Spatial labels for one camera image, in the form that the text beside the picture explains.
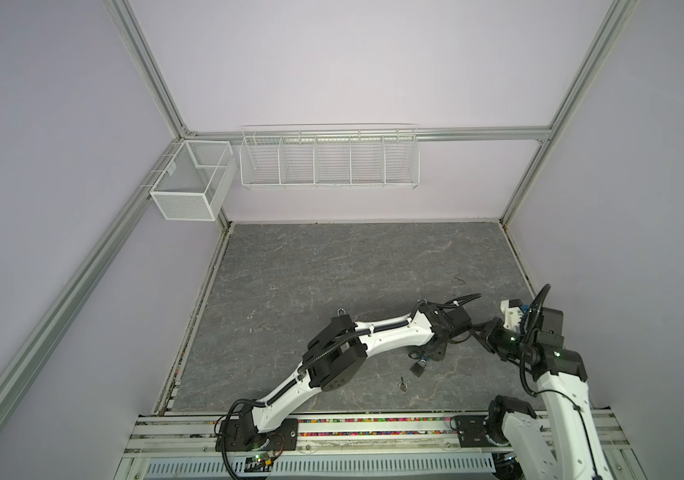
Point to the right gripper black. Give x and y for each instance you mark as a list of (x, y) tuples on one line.
[(492, 328)]

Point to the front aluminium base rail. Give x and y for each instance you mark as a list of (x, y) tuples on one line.
[(194, 435)]

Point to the aluminium frame rails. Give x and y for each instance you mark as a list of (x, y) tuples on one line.
[(18, 377)]

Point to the white wire shelf basket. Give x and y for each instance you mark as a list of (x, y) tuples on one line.
[(304, 156)]

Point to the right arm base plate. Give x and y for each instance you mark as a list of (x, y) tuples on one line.
[(474, 431)]

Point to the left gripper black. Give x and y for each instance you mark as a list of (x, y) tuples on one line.
[(440, 355)]

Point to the white vented cable duct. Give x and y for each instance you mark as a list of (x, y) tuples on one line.
[(443, 465)]

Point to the dark grey padlock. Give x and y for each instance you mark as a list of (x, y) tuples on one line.
[(419, 367)]

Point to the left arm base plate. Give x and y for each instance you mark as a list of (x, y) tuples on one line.
[(242, 436)]

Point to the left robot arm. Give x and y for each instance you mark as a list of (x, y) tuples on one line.
[(334, 357)]

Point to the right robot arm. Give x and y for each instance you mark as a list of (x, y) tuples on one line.
[(555, 374)]

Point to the white mesh box basket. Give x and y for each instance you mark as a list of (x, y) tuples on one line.
[(196, 180)]

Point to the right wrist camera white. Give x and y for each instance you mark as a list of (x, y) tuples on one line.
[(512, 314)]

